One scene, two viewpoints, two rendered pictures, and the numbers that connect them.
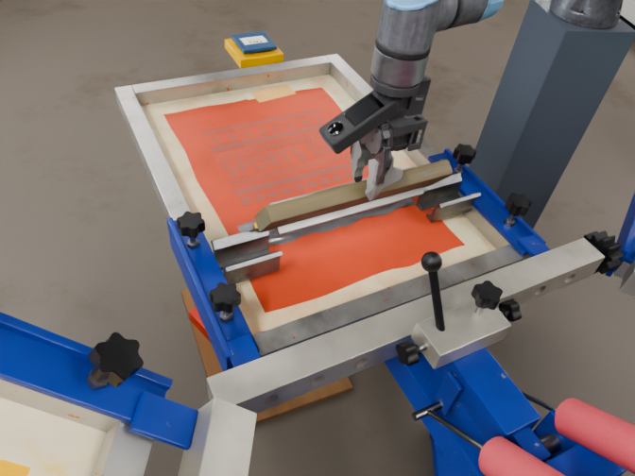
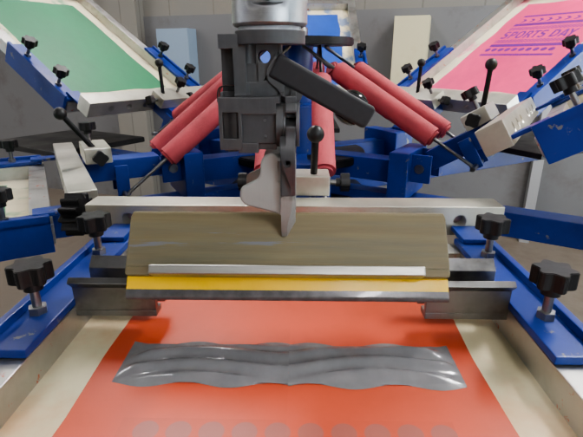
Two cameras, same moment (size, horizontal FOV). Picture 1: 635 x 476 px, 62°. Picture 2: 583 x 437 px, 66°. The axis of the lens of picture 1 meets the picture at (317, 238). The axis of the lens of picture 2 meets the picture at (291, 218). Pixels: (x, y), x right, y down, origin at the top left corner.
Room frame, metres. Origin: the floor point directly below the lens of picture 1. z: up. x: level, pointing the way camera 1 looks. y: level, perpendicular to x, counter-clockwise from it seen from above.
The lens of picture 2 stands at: (1.11, 0.20, 1.27)
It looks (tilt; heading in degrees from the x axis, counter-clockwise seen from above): 19 degrees down; 213
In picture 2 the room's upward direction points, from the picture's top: straight up
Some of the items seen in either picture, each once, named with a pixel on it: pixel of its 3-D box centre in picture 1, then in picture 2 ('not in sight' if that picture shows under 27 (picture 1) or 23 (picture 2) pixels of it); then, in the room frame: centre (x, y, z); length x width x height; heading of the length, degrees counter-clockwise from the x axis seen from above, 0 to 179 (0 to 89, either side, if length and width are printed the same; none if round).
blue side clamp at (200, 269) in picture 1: (210, 289); (508, 301); (0.53, 0.16, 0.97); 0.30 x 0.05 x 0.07; 32
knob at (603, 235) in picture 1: (593, 254); (85, 214); (0.69, -0.49, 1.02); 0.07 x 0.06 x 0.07; 32
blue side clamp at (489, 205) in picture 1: (477, 207); (75, 296); (0.82, -0.31, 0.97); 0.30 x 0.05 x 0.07; 32
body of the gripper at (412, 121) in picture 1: (391, 111); (264, 93); (0.71, -0.09, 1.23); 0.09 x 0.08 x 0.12; 122
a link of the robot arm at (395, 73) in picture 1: (397, 62); (269, 9); (0.71, -0.08, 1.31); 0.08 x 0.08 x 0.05
